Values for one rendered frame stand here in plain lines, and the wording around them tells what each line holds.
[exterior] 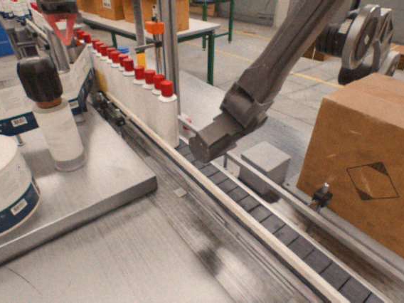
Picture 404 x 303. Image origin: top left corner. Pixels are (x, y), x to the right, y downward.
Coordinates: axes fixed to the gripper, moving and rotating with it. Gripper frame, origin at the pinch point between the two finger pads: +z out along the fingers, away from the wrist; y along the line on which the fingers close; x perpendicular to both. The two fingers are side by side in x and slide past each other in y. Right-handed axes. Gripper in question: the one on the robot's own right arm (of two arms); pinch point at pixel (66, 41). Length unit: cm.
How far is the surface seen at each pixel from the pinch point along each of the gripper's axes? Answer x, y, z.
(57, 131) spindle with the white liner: -10.0, 9.4, 18.1
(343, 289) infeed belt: 18, 74, 31
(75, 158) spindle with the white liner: -8.3, 9.5, 27.4
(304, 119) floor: 215, -43, 116
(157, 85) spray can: 17.9, 12.2, 12.3
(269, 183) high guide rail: 21, 52, 22
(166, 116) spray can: 16.7, 18.2, 19.1
